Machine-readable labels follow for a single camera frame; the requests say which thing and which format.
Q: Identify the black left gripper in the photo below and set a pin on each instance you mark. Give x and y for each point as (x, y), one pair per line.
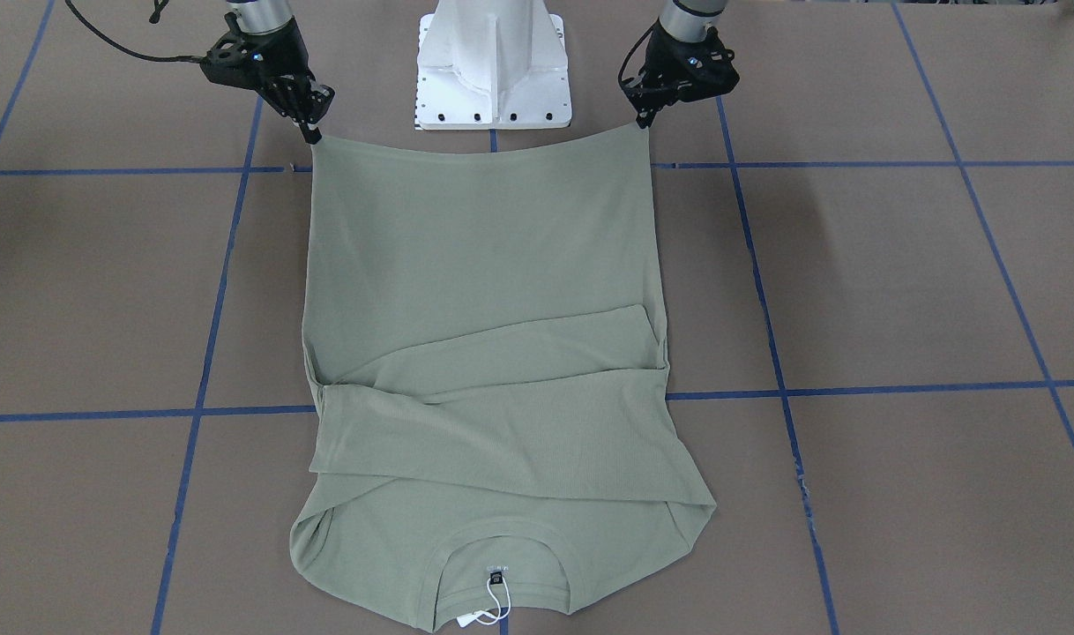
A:
(666, 72)

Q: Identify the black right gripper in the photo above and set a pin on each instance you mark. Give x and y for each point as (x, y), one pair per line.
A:
(283, 67)

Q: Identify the olive green long-sleeve shirt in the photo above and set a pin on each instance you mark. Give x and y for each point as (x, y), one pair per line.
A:
(486, 342)

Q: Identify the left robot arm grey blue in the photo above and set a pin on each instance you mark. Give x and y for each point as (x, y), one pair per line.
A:
(686, 21)

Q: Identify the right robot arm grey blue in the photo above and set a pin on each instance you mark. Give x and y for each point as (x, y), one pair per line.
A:
(259, 17)

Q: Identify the brown table cover mat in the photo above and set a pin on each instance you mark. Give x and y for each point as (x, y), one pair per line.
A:
(868, 257)

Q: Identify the white paper hang tag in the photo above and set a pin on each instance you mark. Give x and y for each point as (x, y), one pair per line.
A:
(497, 589)

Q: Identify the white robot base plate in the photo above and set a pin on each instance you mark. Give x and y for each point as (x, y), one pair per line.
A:
(492, 65)

